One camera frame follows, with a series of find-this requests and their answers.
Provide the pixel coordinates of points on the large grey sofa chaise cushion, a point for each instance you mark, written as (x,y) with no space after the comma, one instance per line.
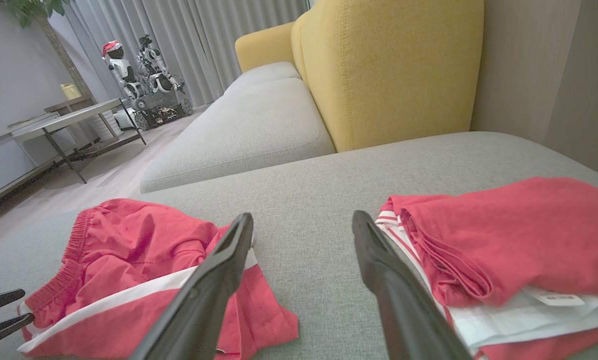
(319,200)

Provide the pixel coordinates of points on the yellow pot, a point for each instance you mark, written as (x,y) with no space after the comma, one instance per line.
(71,91)

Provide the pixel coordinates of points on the white black robot figure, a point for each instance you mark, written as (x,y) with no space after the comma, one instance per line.
(156,67)

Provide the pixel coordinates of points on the long grey sofa seat cushion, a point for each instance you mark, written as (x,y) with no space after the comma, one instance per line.
(248,130)

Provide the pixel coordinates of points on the red shorts with white stripe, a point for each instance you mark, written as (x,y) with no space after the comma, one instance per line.
(128,250)

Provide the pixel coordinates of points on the small yellow sofa back cushion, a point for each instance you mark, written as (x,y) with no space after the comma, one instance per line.
(263,47)

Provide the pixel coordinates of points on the big yellow sofa back cushion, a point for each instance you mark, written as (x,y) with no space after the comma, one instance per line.
(389,70)

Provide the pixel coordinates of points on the white slatted unit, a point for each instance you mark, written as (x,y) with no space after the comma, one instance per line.
(101,125)

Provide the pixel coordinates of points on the red santa hat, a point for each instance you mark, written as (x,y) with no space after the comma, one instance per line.
(111,46)

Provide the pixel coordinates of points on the wheeled robot base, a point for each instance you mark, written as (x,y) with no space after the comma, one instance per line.
(161,107)

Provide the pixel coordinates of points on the short grey sofa seat cushion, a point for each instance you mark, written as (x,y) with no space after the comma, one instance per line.
(263,77)

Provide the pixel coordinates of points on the low grey tv console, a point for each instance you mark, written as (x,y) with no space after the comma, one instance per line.
(8,160)

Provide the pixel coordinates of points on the grey pleated curtain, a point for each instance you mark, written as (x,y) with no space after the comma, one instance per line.
(218,35)

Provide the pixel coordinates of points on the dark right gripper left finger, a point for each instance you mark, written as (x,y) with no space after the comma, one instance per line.
(203,300)

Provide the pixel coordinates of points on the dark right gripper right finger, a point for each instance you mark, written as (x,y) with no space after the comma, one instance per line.
(404,310)

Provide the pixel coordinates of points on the wooden cabinet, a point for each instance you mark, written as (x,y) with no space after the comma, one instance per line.
(68,103)

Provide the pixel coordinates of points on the red white jersey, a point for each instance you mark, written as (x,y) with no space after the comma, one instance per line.
(519,235)

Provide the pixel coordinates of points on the white humanoid robot figure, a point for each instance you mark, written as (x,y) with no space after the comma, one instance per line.
(123,72)

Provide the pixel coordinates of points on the green potted tree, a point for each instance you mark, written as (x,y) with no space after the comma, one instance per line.
(58,45)

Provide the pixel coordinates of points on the grey metal side table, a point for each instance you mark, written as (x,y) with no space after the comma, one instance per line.
(73,117)

